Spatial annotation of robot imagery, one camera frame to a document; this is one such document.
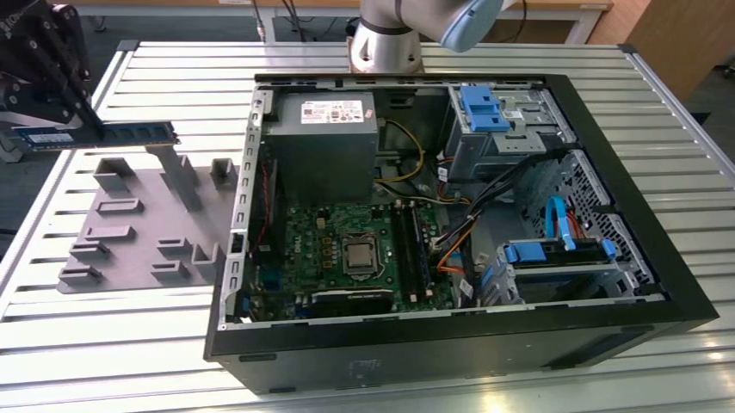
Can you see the grey power supply unit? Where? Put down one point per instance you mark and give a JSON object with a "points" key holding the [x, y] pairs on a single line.
{"points": [[322, 159]]}

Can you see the black graphics card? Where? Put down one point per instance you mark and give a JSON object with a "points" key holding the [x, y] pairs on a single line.
{"points": [[350, 303]]}

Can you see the black table corner cap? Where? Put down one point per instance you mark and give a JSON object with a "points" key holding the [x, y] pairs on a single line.
{"points": [[628, 48], [127, 45]]}

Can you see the grey parts rack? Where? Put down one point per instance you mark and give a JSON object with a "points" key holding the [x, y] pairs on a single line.
{"points": [[150, 206]]}

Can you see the green RAM stick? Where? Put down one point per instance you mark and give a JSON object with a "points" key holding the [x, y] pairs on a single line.
{"points": [[138, 131]]}

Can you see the green motherboard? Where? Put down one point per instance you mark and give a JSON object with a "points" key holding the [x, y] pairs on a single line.
{"points": [[310, 228]]}

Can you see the silver disk bay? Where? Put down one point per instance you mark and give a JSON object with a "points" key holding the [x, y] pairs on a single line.
{"points": [[574, 269]]}

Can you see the blue plastic bay carrier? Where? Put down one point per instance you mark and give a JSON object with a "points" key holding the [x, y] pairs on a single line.
{"points": [[482, 116]]}

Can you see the black RAM slot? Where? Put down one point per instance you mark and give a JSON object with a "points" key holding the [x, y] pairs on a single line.
{"points": [[406, 254]]}

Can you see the grey metal drive cage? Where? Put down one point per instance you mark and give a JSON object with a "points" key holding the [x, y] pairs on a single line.
{"points": [[517, 146]]}

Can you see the silver CPU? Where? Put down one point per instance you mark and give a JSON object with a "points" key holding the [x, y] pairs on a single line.
{"points": [[361, 257]]}

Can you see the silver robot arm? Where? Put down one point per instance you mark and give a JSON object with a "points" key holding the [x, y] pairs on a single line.
{"points": [[385, 47]]}

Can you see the black open PC case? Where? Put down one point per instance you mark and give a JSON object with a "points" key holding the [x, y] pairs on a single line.
{"points": [[402, 357]]}

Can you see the wooden cabinet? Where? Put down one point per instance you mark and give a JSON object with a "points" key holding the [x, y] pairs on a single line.
{"points": [[678, 43]]}

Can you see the hard disk in blue carrier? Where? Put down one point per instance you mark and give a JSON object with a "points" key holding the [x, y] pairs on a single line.
{"points": [[529, 254]]}

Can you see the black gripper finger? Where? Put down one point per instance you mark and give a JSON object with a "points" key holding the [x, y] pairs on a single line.
{"points": [[71, 51], [35, 101]]}

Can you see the CPU socket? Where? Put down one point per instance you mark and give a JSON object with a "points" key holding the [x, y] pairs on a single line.
{"points": [[381, 258]]}

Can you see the pale grey stand foot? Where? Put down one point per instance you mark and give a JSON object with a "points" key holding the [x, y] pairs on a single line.
{"points": [[9, 155]]}

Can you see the blue video port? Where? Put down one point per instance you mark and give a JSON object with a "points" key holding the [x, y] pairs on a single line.
{"points": [[245, 307]]}

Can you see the blue plastic clip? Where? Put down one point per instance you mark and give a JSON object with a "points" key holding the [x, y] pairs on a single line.
{"points": [[489, 279]]}

